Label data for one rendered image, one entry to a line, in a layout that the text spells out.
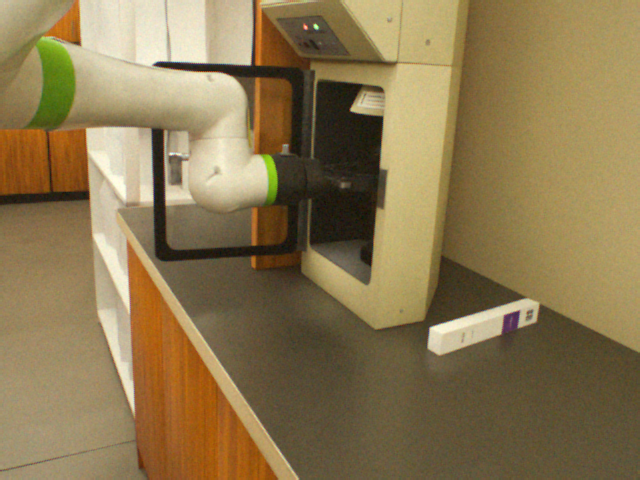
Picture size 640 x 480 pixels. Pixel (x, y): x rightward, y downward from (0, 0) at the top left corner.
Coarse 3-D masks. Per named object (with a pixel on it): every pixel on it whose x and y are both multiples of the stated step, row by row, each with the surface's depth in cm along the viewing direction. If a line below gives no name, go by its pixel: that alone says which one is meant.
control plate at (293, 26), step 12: (288, 24) 110; (300, 24) 106; (312, 24) 102; (324, 24) 99; (300, 36) 111; (312, 36) 107; (324, 36) 103; (300, 48) 116; (312, 48) 111; (324, 48) 107; (336, 48) 103
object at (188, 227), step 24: (264, 96) 120; (288, 96) 121; (264, 120) 121; (288, 120) 123; (168, 144) 116; (264, 144) 122; (288, 144) 124; (168, 168) 117; (168, 192) 119; (168, 216) 120; (192, 216) 122; (216, 216) 123; (240, 216) 125; (264, 216) 127; (168, 240) 121; (192, 240) 123; (216, 240) 125; (240, 240) 127; (264, 240) 129
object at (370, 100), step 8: (368, 88) 109; (376, 88) 108; (360, 96) 111; (368, 96) 108; (376, 96) 107; (384, 96) 107; (360, 104) 110; (368, 104) 108; (376, 104) 107; (360, 112) 109; (368, 112) 108; (376, 112) 107
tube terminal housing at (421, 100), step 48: (432, 0) 95; (432, 48) 97; (432, 96) 100; (384, 144) 101; (432, 144) 103; (432, 192) 106; (384, 240) 104; (432, 240) 109; (336, 288) 121; (384, 288) 107; (432, 288) 121
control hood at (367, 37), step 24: (288, 0) 102; (312, 0) 95; (336, 0) 89; (360, 0) 89; (384, 0) 91; (336, 24) 96; (360, 24) 90; (384, 24) 92; (360, 48) 96; (384, 48) 93
